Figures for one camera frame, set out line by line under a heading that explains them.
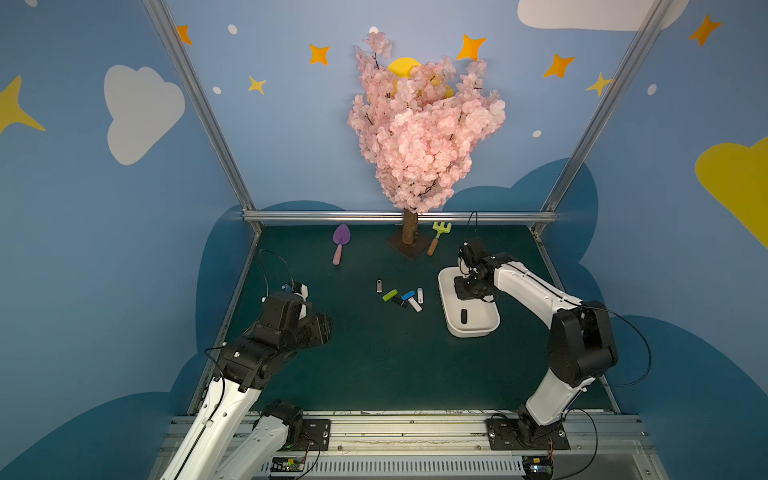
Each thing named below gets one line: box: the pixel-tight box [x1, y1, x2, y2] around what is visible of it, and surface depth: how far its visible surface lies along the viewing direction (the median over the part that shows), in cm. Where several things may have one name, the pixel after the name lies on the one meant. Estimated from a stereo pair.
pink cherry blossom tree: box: [348, 30, 506, 259], surface depth 75 cm
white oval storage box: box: [438, 266, 501, 338], surface depth 97 cm
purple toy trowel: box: [332, 223, 351, 266], surface depth 121 cm
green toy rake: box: [427, 221, 452, 257], surface depth 121 cm
